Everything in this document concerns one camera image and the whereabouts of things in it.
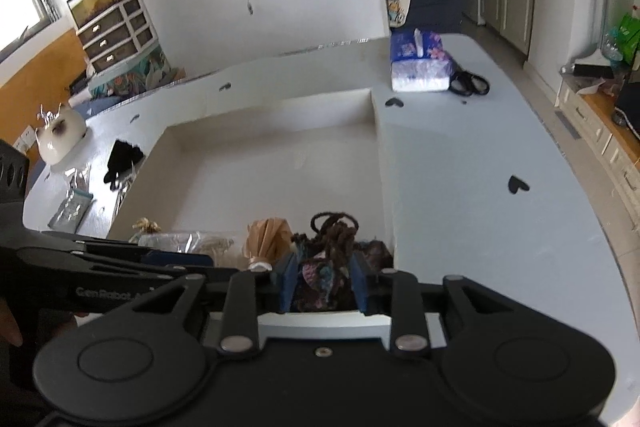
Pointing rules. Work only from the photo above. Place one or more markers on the white shallow cardboard box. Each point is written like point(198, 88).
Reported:
point(291, 159)

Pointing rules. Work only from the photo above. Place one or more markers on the cartoon tote bag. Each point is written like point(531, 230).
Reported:
point(397, 12)

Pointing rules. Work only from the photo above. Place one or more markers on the green plastic bag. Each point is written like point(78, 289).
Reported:
point(620, 44)

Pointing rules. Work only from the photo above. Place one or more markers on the person's right hand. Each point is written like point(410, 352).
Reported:
point(9, 330)

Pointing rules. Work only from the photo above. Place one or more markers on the white ceramic cat figurine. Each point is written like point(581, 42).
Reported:
point(60, 133)

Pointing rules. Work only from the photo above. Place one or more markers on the blue tissue pack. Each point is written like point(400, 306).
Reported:
point(419, 62)

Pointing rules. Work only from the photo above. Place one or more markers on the clear bag with paper card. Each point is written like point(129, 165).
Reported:
point(71, 211)

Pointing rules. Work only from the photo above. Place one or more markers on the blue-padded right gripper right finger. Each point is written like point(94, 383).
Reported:
point(360, 272)

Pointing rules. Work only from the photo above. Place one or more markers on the black fabric pouch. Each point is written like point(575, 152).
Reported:
point(123, 158)

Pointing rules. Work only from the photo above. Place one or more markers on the white plastic drawer unit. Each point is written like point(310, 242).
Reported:
point(121, 32)

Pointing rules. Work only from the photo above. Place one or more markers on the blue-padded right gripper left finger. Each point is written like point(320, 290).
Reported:
point(284, 276)

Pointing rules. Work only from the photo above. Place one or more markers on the floral brocade drawstring pouch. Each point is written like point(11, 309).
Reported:
point(143, 226)

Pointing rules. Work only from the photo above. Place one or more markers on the clear bag of cream cords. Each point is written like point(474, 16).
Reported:
point(195, 248)

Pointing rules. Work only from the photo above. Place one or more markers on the peach and silver satin scrunchie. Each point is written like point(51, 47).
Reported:
point(267, 241)

